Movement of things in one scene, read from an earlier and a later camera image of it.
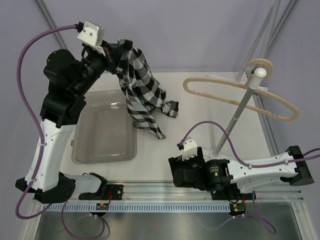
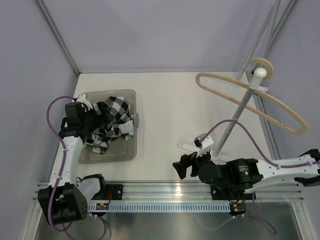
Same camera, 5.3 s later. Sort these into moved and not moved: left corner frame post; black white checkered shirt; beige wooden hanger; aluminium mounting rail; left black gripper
Moved: black white checkered shirt; beige wooden hanger; left black gripper
Not moved: left corner frame post; aluminium mounting rail
